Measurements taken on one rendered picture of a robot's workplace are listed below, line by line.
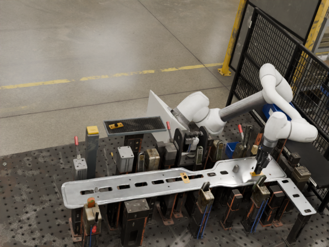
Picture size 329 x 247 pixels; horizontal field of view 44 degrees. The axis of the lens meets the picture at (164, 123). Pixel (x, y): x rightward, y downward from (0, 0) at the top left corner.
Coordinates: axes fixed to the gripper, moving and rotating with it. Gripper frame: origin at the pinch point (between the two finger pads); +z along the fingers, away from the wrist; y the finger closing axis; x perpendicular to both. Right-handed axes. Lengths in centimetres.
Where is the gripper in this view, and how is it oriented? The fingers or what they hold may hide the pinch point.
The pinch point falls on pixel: (258, 168)
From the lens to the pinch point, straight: 260.4
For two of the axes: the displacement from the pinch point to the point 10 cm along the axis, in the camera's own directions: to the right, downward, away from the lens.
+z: -1.5, 7.9, 5.9
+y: -3.3, -6.1, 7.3
